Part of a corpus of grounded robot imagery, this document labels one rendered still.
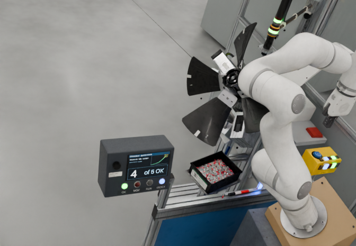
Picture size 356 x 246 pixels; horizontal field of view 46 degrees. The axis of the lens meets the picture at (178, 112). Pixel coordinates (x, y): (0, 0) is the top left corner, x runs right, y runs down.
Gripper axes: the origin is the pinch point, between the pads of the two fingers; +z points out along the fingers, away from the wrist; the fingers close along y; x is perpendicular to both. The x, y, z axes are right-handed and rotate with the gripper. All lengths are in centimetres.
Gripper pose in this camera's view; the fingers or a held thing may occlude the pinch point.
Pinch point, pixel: (328, 121)
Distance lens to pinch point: 174.0
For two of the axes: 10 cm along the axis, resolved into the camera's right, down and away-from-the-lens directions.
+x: -3.5, -6.3, 6.9
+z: -2.3, 7.7, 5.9
